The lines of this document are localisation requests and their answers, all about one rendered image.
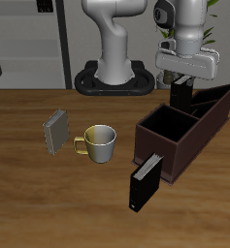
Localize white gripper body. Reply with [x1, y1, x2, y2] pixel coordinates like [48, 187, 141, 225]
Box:
[154, 46, 220, 81]

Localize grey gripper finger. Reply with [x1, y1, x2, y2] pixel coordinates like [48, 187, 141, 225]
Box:
[185, 77, 196, 88]

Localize black book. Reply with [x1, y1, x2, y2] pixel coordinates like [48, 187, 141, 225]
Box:
[169, 75, 194, 114]
[128, 152, 165, 214]

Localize dark brown desk caddy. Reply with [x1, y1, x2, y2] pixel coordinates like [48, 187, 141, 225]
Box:
[131, 81, 230, 186]

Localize grey book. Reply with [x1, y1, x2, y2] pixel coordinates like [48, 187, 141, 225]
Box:
[42, 108, 71, 156]

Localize green pot plant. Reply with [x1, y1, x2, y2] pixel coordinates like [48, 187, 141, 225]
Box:
[155, 0, 221, 90]

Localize yellow and white mug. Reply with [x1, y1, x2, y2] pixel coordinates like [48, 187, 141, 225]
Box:
[73, 124, 117, 165]

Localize black books on shelf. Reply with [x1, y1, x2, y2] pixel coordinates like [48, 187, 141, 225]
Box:
[36, 0, 54, 14]

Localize grey shelf unit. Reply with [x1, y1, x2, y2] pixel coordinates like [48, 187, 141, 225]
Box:
[0, 0, 73, 90]

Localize flat black base plate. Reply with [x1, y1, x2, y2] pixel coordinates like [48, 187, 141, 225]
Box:
[74, 59, 156, 97]

